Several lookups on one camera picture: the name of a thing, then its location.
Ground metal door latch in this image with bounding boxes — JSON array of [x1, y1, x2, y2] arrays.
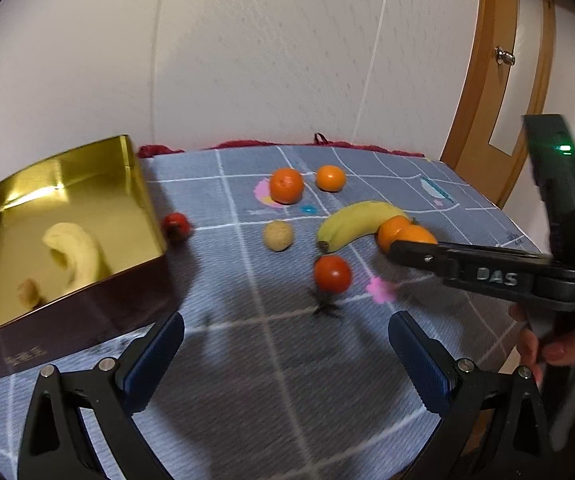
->
[[495, 47, 516, 66]]

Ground small red tomato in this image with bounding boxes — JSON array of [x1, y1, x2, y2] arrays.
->
[[162, 212, 192, 244]]

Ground mandarin orange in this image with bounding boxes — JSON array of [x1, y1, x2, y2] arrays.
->
[[316, 165, 346, 193], [269, 167, 305, 205]]

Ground orange with green leaf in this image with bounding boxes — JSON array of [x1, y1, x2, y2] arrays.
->
[[376, 216, 437, 255]]

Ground red blanket edge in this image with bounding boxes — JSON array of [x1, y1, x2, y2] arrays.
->
[[137, 132, 425, 159]]

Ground brown round longan fruit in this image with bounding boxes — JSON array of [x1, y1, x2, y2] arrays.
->
[[263, 220, 294, 252]]

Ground grey checked bed sheet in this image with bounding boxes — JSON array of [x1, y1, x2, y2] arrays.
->
[[0, 145, 543, 480]]

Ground large red tomato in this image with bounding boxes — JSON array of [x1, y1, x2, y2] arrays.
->
[[313, 255, 353, 295]]

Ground large yellow banana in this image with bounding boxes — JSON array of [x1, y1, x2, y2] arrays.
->
[[42, 222, 111, 295]]

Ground person right hand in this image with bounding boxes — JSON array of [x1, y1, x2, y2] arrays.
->
[[509, 244, 575, 421]]

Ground gold tin box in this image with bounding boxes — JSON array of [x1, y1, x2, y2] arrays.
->
[[0, 134, 176, 378]]

